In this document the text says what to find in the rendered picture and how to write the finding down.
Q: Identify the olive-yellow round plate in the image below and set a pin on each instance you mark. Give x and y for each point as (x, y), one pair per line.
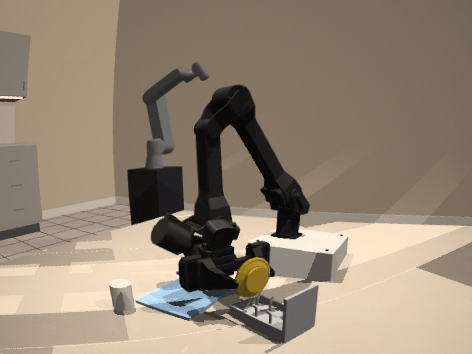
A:
(252, 277)

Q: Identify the beige cylinder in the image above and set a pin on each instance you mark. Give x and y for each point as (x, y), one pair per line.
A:
(121, 294)

